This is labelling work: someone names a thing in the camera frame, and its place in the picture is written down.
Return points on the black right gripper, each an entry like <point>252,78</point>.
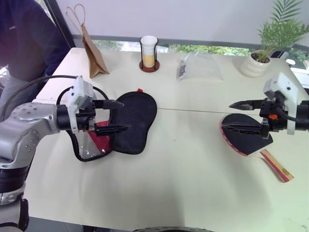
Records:
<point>275,125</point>

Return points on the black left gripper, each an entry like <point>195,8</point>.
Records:
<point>85,118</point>

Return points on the black red paddle case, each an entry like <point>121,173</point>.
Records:
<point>135,120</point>

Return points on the black table tennis paddle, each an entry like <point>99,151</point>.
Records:
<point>243,141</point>

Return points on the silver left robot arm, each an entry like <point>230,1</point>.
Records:
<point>23,130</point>

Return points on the clear plastic bag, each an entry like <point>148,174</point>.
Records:
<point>200,66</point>

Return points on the white ribbed plant pot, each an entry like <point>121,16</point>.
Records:
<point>254,67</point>

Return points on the brown paper bag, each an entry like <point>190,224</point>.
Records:
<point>95,55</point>

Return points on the white cup with yellow drink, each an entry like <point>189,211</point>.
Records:
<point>148,52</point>

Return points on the green palm plant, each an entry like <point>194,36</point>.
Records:
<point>281,31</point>

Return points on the person in dark blue shirt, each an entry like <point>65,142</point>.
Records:
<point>24,43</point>

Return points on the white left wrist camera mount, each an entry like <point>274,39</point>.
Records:
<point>81,93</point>

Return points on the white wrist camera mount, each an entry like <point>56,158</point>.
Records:
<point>81,93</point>
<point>283,87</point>

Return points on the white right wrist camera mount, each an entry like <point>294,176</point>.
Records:
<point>283,87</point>

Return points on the black window frame post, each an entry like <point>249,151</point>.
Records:
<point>61,21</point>

